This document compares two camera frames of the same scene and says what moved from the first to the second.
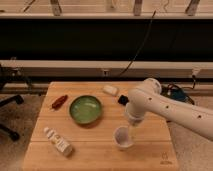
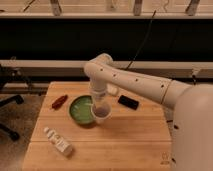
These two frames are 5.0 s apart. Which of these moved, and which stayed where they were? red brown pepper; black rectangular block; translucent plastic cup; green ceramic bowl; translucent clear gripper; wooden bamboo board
Moved: translucent clear gripper; translucent plastic cup
Stayed: wooden bamboo board; red brown pepper; green ceramic bowl; black rectangular block
